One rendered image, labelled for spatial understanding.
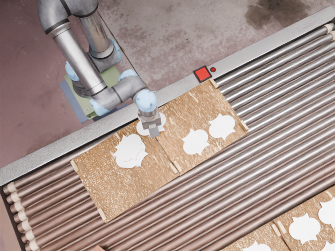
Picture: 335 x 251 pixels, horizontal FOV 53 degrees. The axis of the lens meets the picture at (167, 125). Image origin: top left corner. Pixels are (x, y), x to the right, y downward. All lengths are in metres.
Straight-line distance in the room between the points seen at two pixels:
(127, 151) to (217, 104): 0.52
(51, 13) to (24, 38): 2.00
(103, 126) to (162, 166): 0.37
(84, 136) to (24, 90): 1.37
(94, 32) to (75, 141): 0.58
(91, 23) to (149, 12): 1.78
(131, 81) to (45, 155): 0.68
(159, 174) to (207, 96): 0.47
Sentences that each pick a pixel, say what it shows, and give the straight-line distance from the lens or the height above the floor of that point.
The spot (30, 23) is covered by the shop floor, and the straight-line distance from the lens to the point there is 3.33.
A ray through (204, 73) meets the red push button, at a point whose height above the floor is 0.93.
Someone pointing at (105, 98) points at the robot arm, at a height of 1.37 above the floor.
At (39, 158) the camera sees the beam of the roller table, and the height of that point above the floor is 0.91.
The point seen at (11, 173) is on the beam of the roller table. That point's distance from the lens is 1.82.
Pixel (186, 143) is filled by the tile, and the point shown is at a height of 0.94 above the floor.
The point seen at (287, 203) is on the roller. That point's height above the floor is 0.92.
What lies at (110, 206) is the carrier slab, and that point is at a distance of 1.63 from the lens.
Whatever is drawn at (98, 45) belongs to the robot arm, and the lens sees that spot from 1.52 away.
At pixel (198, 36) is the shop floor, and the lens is 3.01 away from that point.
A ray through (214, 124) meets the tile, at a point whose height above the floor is 0.94.
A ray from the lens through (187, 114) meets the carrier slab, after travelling 1.69.
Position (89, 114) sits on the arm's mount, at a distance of 1.76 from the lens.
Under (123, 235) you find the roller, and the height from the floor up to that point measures 0.92.
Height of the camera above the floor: 2.53
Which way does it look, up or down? 72 degrees down
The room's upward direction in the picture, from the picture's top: 3 degrees counter-clockwise
